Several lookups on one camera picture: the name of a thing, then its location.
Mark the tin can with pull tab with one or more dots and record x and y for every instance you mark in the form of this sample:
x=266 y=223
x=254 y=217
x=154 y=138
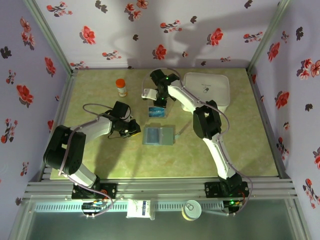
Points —
x=191 y=210

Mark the blue red card packet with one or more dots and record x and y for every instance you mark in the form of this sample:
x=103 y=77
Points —
x=157 y=112

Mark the aluminium side frame rail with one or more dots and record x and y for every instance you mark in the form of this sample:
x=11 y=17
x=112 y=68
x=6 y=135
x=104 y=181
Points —
x=64 y=105
x=265 y=112

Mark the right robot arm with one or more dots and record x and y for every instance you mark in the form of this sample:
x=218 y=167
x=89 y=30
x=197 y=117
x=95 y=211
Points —
x=207 y=120

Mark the white right camera bracket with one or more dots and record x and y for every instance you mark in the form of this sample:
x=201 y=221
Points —
x=149 y=94

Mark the grey metal bracket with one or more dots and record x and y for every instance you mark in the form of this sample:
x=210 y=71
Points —
x=152 y=210

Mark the white camera bracket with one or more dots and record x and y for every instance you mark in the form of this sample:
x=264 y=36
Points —
x=128 y=113
x=149 y=94

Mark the orange-capped pill bottle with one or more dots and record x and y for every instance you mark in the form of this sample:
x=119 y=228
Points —
x=121 y=83

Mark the aluminium long frame rail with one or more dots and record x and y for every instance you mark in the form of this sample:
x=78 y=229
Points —
x=162 y=186

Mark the white left camera bracket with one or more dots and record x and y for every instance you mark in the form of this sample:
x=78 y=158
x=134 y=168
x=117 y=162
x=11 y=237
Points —
x=128 y=113

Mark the grey card holder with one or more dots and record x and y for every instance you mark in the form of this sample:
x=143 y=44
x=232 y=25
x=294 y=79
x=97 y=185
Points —
x=166 y=136

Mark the white box on rail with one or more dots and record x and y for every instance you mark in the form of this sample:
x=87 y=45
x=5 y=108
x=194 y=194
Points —
x=135 y=208

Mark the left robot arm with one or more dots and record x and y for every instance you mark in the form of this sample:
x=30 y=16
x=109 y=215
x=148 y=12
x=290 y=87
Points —
x=62 y=150

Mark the white square container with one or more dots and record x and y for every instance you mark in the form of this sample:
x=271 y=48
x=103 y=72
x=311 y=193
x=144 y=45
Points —
x=212 y=87

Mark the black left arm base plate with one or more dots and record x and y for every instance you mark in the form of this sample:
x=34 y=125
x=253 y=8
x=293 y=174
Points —
x=110 y=190

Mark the aluminium corner post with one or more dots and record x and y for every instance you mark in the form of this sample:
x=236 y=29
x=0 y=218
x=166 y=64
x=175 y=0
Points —
x=50 y=37
x=267 y=37

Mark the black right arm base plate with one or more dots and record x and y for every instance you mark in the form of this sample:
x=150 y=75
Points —
x=212 y=188

